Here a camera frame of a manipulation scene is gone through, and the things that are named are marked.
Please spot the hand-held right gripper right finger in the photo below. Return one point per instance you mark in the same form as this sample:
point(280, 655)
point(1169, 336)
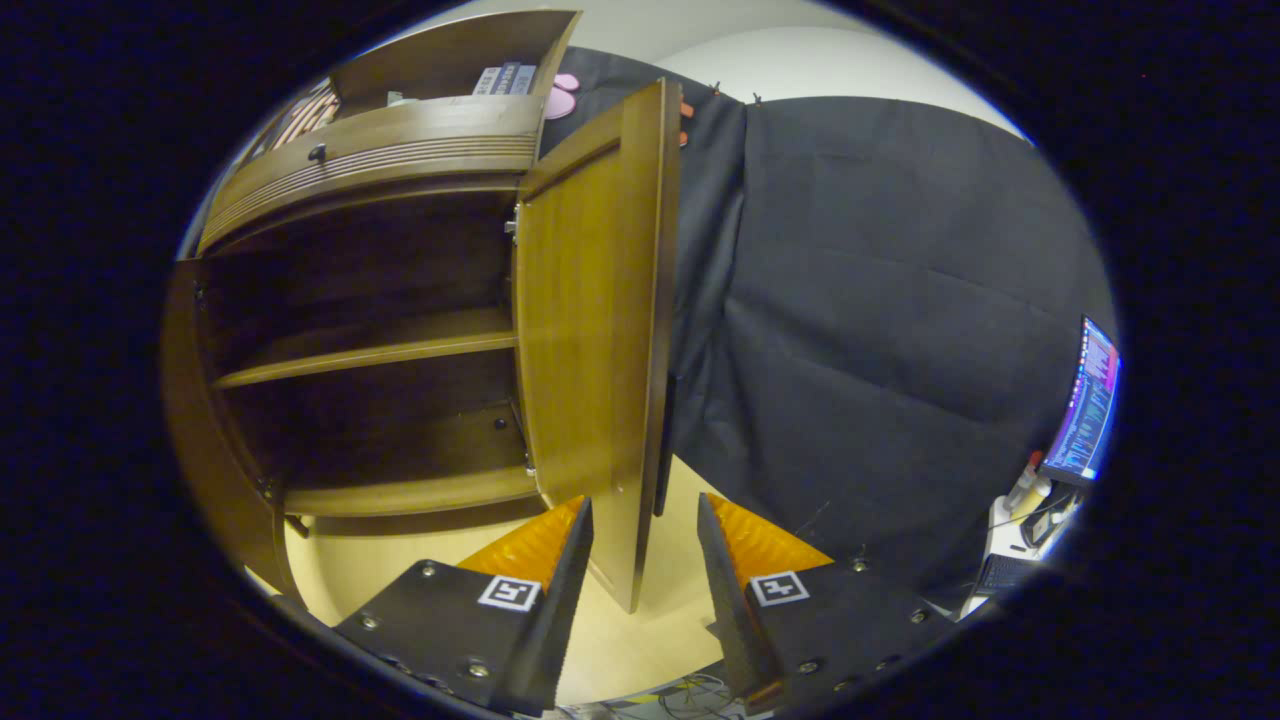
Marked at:
point(725, 610)

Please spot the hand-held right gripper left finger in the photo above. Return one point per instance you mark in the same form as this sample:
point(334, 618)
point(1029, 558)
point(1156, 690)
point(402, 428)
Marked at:
point(560, 620)

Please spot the wooden shoe cabinet door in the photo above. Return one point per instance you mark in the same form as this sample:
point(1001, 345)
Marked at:
point(590, 330)
point(200, 430)

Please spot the wooden double-door shoe cabinet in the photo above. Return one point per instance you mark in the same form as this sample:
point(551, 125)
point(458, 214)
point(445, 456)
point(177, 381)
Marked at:
point(400, 135)

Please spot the wooden cabinet inner shelf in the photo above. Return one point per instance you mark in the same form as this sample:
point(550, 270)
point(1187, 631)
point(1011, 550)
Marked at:
point(380, 345)

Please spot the black keyboard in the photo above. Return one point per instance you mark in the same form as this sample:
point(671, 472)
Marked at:
point(1010, 575)

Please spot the white computer cart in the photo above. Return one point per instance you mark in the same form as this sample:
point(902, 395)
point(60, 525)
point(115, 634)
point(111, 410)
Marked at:
point(1000, 520)

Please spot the black backdrop cloth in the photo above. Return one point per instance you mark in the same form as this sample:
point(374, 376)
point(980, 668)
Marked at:
point(880, 300)

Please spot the computer monitor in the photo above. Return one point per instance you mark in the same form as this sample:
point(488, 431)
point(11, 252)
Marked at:
point(1090, 410)

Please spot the black round drawer knob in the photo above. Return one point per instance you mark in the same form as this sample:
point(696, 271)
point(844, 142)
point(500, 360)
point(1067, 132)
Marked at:
point(317, 153)

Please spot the blue book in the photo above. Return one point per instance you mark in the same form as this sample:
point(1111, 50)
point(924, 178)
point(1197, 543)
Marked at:
point(508, 79)

